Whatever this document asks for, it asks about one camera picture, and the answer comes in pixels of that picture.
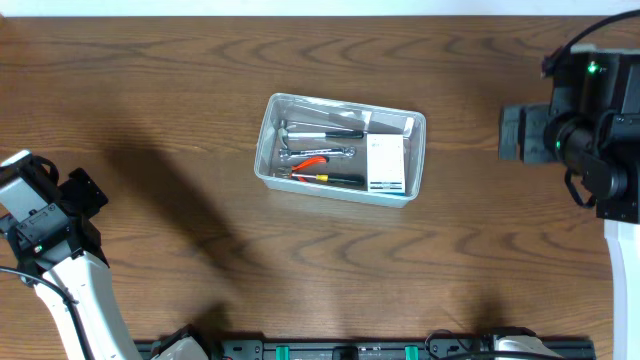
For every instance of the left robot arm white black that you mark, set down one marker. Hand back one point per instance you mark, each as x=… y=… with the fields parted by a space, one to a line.
x=58 y=253

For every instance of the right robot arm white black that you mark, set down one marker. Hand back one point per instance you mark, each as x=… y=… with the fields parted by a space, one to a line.
x=620 y=218

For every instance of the silver wrench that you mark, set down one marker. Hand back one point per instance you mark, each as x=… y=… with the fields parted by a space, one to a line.
x=323 y=152

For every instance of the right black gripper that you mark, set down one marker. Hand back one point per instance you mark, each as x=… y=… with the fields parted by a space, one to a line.
x=550 y=120

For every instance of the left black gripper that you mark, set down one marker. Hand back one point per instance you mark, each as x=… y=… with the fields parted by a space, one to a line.
x=81 y=194

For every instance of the black yellow screwdriver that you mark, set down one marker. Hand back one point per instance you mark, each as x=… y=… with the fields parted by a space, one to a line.
x=349 y=180

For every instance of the white blue cardboard box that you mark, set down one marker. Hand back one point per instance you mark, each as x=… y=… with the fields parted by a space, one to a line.
x=385 y=163

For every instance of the black mounting rail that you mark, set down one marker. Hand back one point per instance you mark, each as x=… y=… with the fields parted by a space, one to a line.
x=438 y=347

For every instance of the red handled pliers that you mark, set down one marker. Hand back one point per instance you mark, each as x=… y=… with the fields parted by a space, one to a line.
x=286 y=171

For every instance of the small hammer black handle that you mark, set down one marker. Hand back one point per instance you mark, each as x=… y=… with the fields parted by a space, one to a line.
x=285 y=135

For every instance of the clear plastic container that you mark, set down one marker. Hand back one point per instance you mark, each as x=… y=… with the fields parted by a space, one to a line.
x=311 y=114

